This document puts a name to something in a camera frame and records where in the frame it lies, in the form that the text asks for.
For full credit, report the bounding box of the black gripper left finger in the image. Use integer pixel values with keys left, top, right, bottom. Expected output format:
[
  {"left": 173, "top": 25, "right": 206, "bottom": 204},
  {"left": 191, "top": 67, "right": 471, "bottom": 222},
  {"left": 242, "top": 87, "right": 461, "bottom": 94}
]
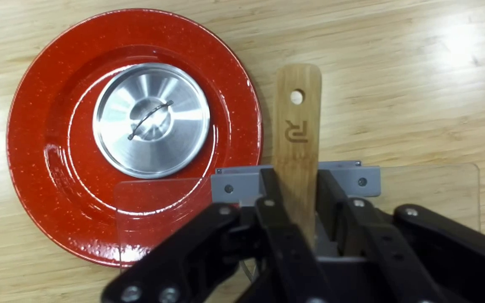
[{"left": 99, "top": 167, "right": 333, "bottom": 303}]

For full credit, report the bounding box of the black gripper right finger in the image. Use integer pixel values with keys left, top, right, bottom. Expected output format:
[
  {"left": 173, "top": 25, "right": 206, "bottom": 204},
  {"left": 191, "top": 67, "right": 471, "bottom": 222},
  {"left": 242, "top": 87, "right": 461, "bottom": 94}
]
[{"left": 314, "top": 168, "right": 485, "bottom": 303}]

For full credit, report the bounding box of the slotted wooden spatula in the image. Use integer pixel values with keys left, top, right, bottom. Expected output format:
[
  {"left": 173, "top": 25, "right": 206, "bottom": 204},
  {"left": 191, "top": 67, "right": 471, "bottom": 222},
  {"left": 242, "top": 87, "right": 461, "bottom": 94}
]
[{"left": 270, "top": 62, "right": 323, "bottom": 249}]

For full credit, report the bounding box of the steel pot lid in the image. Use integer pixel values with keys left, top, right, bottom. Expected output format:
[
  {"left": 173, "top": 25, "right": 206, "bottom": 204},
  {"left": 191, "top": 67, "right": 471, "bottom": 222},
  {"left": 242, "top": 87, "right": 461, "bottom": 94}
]
[{"left": 90, "top": 62, "right": 211, "bottom": 180}]

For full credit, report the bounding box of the red round plate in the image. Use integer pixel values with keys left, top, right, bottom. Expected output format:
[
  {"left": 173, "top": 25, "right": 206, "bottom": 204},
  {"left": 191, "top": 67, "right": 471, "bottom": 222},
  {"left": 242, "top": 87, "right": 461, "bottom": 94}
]
[{"left": 4, "top": 7, "right": 264, "bottom": 269}]

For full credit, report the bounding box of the glass oven door grey handle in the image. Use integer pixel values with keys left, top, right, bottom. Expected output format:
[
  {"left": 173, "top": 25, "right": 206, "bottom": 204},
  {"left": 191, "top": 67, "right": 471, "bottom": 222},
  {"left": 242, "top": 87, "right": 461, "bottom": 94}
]
[{"left": 112, "top": 160, "right": 483, "bottom": 303}]

